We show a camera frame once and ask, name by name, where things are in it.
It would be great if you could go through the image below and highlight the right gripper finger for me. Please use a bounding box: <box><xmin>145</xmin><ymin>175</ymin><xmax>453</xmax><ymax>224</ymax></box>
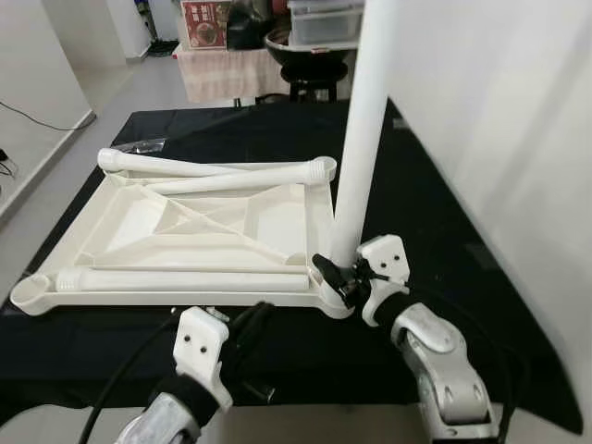
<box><xmin>312</xmin><ymin>253</ymin><xmax>351</xmax><ymax>299</ymax></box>

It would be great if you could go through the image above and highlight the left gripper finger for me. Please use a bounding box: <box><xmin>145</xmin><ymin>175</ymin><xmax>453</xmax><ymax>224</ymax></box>
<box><xmin>236</xmin><ymin>301</ymin><xmax>277</xmax><ymax>345</ymax></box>

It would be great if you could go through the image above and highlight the black tablecloth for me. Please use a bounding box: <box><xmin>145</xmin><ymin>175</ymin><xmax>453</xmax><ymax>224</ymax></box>
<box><xmin>0</xmin><ymin>100</ymin><xmax>584</xmax><ymax>436</ymax></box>

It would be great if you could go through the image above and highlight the white plastic table top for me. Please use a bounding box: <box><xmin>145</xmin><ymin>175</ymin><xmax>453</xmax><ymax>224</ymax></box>
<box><xmin>9</xmin><ymin>157</ymin><xmax>357</xmax><ymax>320</ymax></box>

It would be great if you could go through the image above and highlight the black stool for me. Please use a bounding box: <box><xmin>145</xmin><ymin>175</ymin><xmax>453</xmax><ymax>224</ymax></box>
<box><xmin>280</xmin><ymin>60</ymin><xmax>351</xmax><ymax>101</ymax></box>

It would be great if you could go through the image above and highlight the beige cloth covered table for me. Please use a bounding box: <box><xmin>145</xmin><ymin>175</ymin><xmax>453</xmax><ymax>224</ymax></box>
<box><xmin>174</xmin><ymin>44</ymin><xmax>292</xmax><ymax>103</ymax></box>

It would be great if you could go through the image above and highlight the black wok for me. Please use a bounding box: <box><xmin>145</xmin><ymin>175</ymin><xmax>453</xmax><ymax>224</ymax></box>
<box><xmin>264</xmin><ymin>28</ymin><xmax>352</xmax><ymax>66</ymax></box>

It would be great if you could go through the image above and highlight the clear storage box green lid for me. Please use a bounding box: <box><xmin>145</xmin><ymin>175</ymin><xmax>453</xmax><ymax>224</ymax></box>
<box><xmin>289</xmin><ymin>0</ymin><xmax>364</xmax><ymax>45</ymax></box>

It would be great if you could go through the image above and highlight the red printed box orange lid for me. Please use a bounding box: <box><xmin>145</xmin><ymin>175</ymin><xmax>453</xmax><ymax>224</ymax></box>
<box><xmin>180</xmin><ymin>0</ymin><xmax>232</xmax><ymax>49</ymax></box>

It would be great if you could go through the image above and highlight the small dark floor item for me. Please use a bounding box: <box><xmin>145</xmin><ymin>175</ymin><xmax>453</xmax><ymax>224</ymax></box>
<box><xmin>148</xmin><ymin>39</ymin><xmax>179</xmax><ymax>56</ymax></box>

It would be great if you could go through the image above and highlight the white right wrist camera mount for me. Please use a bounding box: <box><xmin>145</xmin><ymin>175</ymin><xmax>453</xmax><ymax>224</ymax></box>
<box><xmin>356</xmin><ymin>234</ymin><xmax>412</xmax><ymax>328</ymax></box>

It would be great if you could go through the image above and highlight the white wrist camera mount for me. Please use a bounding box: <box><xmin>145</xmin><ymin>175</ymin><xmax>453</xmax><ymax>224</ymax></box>
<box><xmin>356</xmin><ymin>234</ymin><xmax>412</xmax><ymax>328</ymax></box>
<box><xmin>174</xmin><ymin>307</ymin><xmax>232</xmax><ymax>413</ymax></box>

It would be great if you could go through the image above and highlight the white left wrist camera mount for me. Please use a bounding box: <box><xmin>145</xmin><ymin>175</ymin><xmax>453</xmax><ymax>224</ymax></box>
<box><xmin>174</xmin><ymin>307</ymin><xmax>232</xmax><ymax>413</ymax></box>

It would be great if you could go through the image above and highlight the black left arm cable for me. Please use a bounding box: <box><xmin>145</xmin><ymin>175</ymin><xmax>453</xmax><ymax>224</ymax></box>
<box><xmin>79</xmin><ymin>310</ymin><xmax>186</xmax><ymax>444</ymax></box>

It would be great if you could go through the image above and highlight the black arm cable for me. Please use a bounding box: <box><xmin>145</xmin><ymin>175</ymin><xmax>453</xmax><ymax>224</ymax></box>
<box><xmin>407</xmin><ymin>282</ymin><xmax>530</xmax><ymax>444</ymax></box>
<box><xmin>79</xmin><ymin>310</ymin><xmax>186</xmax><ymax>444</ymax></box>

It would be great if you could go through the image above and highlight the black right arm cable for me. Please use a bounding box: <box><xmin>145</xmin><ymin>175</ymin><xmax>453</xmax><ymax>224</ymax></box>
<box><xmin>407</xmin><ymin>282</ymin><xmax>530</xmax><ymax>444</ymax></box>

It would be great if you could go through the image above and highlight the long black wall cable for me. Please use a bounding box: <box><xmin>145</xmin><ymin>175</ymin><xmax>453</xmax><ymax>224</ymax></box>
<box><xmin>0</xmin><ymin>100</ymin><xmax>93</xmax><ymax>132</ymax></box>

